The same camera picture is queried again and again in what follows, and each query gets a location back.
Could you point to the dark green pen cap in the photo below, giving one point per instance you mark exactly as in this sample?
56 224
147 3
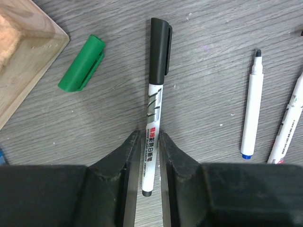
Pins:
84 65

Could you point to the white pen black tip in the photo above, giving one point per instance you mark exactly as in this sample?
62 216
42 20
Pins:
155 93

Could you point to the blue pen cap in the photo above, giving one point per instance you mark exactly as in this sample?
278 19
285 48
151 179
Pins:
2 158

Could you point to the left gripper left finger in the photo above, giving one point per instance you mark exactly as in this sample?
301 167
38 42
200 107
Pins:
101 195

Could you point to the long white green pen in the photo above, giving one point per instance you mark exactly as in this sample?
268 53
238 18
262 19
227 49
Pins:
288 125

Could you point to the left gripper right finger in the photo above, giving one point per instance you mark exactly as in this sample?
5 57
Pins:
227 194

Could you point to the short white pen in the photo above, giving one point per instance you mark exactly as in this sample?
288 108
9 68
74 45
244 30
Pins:
252 107

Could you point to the black pen cap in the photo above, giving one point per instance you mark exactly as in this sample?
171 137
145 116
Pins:
160 46

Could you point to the wooden clothes rack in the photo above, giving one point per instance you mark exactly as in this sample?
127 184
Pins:
30 41

